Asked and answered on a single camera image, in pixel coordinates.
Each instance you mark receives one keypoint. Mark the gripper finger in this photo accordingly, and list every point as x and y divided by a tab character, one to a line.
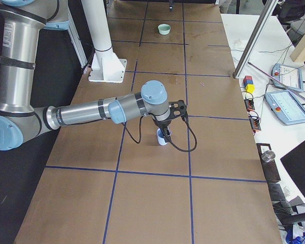
170	5
166	138
168	131

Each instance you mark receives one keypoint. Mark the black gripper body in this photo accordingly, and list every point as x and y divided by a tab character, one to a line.
163	124

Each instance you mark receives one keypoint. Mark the light blue plastic cup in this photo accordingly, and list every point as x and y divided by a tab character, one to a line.
160	138

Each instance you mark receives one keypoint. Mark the mint green ceramic bowl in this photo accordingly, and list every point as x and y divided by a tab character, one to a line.
164	29

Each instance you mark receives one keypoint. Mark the far black power strip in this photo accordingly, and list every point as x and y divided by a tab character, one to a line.
249	103

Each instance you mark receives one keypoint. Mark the black power strip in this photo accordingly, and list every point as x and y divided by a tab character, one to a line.
249	103
255	123

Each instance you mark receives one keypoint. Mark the near black power strip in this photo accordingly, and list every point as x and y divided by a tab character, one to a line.
255	123

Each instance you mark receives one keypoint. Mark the blue cube block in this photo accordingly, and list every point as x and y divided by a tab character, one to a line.
247	82

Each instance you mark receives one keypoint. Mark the yellow cube block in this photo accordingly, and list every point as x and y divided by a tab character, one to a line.
250	88

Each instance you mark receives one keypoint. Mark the small metal cup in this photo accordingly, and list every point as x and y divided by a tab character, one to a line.
268	156

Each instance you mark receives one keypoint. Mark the black metal block stand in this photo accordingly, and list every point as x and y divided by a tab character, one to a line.
269	168

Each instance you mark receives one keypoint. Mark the near blue teach pendant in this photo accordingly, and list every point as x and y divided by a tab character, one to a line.
286	107

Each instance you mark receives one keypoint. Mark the blue teach pendant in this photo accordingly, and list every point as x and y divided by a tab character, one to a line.
289	76
286	107

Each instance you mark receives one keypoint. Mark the long silver grabber tool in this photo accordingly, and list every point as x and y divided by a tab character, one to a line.
277	83

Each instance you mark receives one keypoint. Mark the far blue teach pendant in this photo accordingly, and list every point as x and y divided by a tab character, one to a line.
289	76

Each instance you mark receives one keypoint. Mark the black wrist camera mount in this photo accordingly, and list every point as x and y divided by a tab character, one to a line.
178	109

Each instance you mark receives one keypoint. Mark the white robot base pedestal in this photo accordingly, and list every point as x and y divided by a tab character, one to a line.
106	66

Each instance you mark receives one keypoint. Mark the aluminium frame post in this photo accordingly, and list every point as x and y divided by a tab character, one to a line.
262	20

